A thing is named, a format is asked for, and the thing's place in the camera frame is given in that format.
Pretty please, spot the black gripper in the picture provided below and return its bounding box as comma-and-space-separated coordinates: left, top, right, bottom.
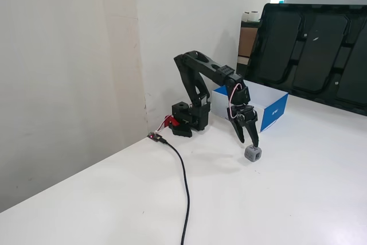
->
226, 103, 260, 147

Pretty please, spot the gray block with X mark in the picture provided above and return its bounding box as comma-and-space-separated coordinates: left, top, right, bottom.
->
244, 144, 263, 163

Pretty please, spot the blue white ASUS box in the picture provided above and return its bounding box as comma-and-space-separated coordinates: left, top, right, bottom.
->
212, 79, 289, 134

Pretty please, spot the brown cardboard box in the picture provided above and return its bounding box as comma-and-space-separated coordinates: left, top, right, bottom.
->
237, 21, 259, 77

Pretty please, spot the red plastic base part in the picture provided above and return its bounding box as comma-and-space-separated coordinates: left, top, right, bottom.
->
163, 115, 181, 128

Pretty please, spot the small controller board red LED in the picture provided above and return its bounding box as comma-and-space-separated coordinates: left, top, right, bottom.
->
146, 131, 167, 145

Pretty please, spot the black plastic tray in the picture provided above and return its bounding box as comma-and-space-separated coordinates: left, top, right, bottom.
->
243, 2, 367, 117

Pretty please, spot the white red gripper servo wire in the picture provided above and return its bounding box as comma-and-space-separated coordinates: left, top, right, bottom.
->
228, 83, 245, 122

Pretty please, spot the black USB cable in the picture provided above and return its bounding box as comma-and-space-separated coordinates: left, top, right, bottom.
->
159, 138, 191, 245

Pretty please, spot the red white board wire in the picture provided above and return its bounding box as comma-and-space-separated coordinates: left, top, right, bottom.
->
155, 119, 170, 134

